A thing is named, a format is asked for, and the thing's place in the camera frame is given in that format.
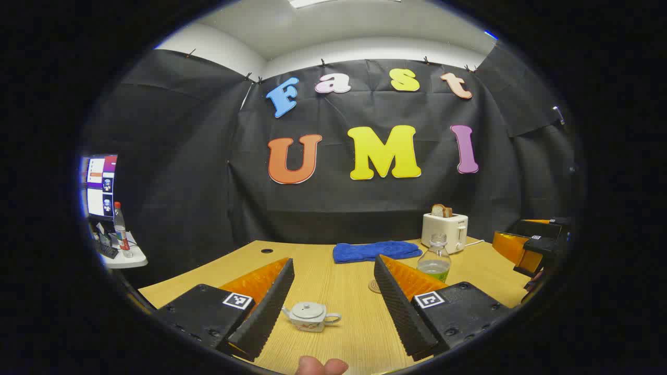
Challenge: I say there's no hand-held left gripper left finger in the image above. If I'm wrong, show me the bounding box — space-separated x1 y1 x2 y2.
155 257 295 363

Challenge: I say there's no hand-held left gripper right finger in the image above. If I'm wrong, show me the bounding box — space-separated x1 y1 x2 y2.
373 254 515 362

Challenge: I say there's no white teacup lid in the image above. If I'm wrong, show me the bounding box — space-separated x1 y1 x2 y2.
291 302 327 320

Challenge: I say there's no white ceramic teacup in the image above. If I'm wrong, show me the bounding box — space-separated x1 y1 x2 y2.
281 301 342 333

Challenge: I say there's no clear plastic water bottle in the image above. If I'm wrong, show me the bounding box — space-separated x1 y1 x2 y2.
416 233 452 283

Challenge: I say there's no red-capped plastic bottle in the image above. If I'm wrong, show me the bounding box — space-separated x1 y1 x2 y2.
113 202 133 258

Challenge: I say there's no blue towel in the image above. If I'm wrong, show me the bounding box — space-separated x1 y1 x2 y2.
332 241 423 264

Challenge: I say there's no cream toaster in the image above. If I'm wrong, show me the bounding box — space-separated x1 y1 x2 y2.
421 212 469 255

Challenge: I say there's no white side table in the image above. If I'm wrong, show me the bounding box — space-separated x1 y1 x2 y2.
94 232 149 270

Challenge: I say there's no computer monitor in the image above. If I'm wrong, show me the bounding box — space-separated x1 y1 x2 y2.
79 154 119 222

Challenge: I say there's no ceiling light panel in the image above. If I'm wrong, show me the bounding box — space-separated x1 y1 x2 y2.
288 0 403 9

